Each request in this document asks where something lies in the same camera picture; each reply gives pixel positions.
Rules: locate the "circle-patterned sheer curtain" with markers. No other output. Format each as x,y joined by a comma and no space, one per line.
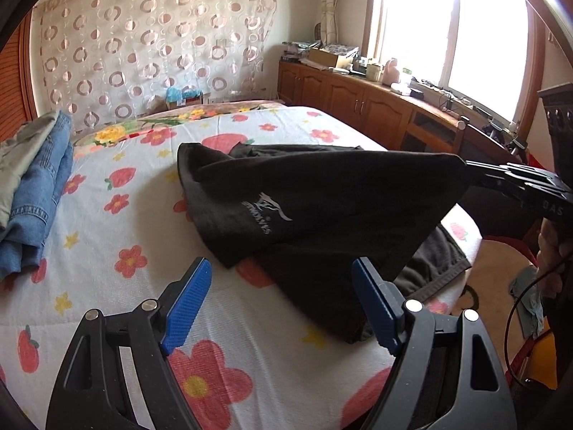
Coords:
147,40

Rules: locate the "open cardboard box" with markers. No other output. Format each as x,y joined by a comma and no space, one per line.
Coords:
329,57

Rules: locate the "dark wooden chair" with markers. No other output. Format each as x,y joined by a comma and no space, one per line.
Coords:
488,143

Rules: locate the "wooden cabinet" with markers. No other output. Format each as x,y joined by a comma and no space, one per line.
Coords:
349,98

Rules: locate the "wooden headboard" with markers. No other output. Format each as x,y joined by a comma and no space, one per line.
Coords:
15,85

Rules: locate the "pink figurine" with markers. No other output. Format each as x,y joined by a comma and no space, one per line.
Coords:
392,71

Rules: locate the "tan cartoon floor mat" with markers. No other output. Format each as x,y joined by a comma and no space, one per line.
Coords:
497,273

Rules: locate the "small cardboard box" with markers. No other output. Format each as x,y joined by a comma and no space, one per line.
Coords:
197,101

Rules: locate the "black pants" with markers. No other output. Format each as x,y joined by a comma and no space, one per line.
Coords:
313,197

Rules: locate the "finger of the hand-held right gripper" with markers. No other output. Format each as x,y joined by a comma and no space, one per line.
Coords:
510,174
515,190

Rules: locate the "beige patterned window curtain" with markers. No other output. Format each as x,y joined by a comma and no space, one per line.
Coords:
331,4

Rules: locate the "pink floral blanket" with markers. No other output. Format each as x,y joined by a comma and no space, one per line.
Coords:
147,127

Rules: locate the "folded khaki pants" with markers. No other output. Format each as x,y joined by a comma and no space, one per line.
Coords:
18,165

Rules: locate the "person's right hand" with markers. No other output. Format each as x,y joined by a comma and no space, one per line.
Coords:
548,251

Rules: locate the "teal cloth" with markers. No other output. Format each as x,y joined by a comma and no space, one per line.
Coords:
530,300

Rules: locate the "pile of papers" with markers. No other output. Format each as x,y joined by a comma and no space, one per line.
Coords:
297,51

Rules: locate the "window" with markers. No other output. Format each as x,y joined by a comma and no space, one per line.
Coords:
470,22

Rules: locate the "folded blue jeans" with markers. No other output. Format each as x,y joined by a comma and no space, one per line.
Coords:
42,197

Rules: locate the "blue plastic packet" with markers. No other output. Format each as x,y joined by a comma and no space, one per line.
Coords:
181,94

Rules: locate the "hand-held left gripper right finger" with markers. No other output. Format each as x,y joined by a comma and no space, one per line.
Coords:
374,304

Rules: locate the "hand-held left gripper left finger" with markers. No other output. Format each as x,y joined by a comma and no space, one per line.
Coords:
188,304

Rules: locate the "white floral bed sheet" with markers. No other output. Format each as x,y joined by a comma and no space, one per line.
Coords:
134,215

